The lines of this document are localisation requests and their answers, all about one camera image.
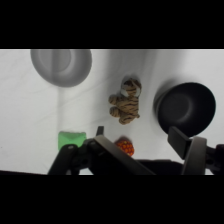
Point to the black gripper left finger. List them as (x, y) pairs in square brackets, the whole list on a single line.
[(100, 156)]

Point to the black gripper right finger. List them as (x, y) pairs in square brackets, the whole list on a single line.
[(190, 150)]

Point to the green triangle block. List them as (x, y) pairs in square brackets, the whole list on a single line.
[(70, 140)]

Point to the orange red bumpy ball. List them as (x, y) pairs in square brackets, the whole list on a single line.
[(126, 147)]

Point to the black bowl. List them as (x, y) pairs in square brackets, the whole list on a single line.
[(186, 108)]

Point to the plush tiger toy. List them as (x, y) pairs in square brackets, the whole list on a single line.
[(126, 101)]

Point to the grey bowl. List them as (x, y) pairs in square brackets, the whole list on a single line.
[(61, 67)]

